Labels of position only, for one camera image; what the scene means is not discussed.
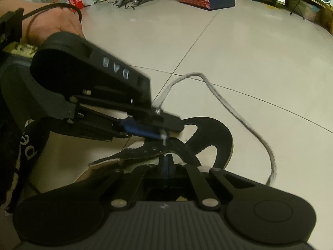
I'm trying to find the small black tripod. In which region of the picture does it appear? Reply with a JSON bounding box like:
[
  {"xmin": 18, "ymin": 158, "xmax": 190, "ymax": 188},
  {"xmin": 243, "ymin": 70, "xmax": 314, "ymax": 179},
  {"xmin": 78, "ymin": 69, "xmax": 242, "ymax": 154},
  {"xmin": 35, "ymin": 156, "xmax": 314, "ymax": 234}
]
[{"xmin": 287, "ymin": 0, "xmax": 306, "ymax": 20}]

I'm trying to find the grey shoelace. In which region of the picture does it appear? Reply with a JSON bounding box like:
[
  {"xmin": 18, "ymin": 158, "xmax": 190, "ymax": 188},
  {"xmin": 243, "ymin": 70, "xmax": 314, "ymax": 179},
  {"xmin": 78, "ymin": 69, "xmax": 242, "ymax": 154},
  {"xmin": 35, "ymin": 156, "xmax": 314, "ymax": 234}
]
[{"xmin": 153, "ymin": 72, "xmax": 277, "ymax": 185}]

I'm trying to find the person's left forearm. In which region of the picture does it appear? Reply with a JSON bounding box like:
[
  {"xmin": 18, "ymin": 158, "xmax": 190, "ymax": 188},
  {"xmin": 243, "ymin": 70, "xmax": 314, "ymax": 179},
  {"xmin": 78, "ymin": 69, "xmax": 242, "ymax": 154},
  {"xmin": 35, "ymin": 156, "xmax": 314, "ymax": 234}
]
[{"xmin": 0, "ymin": 0, "xmax": 35, "ymax": 45}]

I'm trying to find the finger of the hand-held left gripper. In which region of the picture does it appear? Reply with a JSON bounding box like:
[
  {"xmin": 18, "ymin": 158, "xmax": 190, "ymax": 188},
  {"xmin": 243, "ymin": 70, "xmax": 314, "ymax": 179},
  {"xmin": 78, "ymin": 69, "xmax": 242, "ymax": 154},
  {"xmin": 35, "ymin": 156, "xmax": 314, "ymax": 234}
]
[
  {"xmin": 73, "ymin": 109, "xmax": 168, "ymax": 142},
  {"xmin": 70, "ymin": 95, "xmax": 185, "ymax": 132}
]

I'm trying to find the black printed cloth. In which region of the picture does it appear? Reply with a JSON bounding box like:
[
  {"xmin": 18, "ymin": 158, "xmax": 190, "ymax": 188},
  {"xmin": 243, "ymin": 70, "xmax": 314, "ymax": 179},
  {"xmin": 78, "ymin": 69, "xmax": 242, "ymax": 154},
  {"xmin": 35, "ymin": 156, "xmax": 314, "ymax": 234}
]
[{"xmin": 0, "ymin": 120, "xmax": 50, "ymax": 206}]

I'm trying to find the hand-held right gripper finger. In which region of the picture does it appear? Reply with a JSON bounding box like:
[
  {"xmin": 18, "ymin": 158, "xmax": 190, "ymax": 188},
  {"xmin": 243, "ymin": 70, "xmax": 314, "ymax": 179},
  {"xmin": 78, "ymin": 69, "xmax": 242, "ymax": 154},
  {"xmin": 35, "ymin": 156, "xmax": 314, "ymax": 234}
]
[
  {"xmin": 167, "ymin": 155, "xmax": 257, "ymax": 210},
  {"xmin": 78, "ymin": 155, "xmax": 167, "ymax": 211}
]

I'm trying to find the person's left hand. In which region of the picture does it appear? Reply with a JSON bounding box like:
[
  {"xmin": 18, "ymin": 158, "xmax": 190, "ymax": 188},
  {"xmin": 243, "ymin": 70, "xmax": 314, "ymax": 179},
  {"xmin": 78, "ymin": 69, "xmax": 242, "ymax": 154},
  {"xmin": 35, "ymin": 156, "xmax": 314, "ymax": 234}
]
[{"xmin": 29, "ymin": 5, "xmax": 84, "ymax": 46}]

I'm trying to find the black and beige shoe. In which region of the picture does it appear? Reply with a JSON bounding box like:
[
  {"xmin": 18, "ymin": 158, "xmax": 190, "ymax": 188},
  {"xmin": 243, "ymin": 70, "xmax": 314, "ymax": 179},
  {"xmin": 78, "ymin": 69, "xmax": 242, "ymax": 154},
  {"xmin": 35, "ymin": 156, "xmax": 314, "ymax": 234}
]
[{"xmin": 75, "ymin": 117, "xmax": 233, "ymax": 188}]

